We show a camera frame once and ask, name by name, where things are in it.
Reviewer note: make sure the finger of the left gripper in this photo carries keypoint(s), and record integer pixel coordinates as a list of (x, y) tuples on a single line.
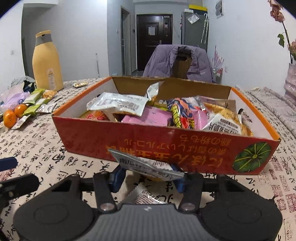
[(8, 163), (17, 187)]

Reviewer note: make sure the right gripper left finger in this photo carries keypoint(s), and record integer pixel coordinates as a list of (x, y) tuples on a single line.
[(106, 183)]

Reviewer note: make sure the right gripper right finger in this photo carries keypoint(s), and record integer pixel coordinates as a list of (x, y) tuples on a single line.
[(191, 187)]

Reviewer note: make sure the orange biscuit stick pack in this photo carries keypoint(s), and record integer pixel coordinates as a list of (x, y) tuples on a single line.
[(97, 115)]

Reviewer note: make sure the red blue chips bag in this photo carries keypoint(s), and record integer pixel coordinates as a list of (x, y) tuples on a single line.
[(188, 112)]

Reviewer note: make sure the pink snack packet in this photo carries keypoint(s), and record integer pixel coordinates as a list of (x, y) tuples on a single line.
[(150, 117)]

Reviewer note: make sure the white oat crisp packet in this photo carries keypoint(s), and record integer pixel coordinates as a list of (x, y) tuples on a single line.
[(119, 103)]

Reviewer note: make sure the calligraphy print tablecloth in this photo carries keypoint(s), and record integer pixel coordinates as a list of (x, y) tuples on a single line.
[(232, 207)]

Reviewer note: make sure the orange cardboard box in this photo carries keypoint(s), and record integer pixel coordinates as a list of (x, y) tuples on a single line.
[(193, 150)]

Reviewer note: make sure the orange mandarin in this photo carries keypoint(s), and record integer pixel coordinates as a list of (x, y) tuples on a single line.
[(20, 109), (9, 119)]

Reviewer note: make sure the white packet near mandarins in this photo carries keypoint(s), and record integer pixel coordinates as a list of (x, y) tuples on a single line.
[(20, 122)]

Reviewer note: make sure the green bar on table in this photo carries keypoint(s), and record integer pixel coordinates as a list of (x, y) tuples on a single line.
[(33, 108), (34, 96)]

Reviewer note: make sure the white packet on table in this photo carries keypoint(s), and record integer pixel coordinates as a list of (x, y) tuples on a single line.
[(46, 108)]

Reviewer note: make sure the purple tissue pack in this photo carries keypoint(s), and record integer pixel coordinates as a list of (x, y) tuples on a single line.
[(12, 97)]

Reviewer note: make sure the yellow thermos bottle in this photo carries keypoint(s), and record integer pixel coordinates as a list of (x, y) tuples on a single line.
[(46, 64)]

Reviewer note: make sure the small nut snack packet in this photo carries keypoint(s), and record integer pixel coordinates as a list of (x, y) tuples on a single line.
[(80, 84)]

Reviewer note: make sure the folded grey patterned cloth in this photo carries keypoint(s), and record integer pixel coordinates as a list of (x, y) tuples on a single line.
[(278, 110)]

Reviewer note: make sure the wooden chair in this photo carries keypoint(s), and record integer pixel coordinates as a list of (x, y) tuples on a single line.
[(181, 65)]

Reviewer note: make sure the purple jacket on chair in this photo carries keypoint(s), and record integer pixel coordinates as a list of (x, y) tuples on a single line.
[(163, 58)]

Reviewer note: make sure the pink flower vase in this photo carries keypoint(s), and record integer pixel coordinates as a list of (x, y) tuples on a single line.
[(289, 85)]

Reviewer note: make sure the grey refrigerator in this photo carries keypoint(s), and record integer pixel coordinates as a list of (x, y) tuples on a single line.
[(194, 28)]

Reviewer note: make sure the dark entrance door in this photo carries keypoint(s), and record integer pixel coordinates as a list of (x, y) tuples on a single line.
[(152, 30)]

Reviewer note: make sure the yellow box on fridge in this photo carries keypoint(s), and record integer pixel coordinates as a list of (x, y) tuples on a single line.
[(199, 8)]

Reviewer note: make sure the dried pink roses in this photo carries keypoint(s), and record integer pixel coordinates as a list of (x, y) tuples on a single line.
[(283, 38)]

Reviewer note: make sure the wall panel box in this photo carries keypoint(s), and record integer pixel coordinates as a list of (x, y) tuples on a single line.
[(219, 9)]

